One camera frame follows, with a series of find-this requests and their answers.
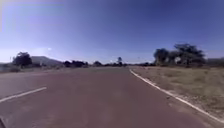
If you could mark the group of large trees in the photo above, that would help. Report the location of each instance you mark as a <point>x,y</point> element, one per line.
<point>186,55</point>

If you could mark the bare dirt roadside strip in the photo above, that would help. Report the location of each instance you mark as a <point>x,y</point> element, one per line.
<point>20,70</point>

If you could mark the white road edge line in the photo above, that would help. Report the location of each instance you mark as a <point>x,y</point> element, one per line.
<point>173,96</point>

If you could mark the white dashed centre line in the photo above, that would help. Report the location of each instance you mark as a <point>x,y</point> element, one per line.
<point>23,94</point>

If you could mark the round dark tree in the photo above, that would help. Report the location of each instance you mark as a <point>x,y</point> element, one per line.
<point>22,59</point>

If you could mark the distant hill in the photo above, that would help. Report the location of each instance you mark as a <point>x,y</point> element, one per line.
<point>45,60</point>

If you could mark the low dark bushes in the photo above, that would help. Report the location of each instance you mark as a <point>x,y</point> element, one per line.
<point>216,62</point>

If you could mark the reddish asphalt road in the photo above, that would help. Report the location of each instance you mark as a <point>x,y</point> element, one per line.
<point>100,100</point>

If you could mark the row of distant trees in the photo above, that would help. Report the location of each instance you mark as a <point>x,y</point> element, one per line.
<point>78,63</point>

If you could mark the tall thin tree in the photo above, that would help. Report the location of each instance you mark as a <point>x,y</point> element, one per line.
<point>119,60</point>

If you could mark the dry grass ground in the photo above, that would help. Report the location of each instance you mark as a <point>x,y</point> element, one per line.
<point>193,83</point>

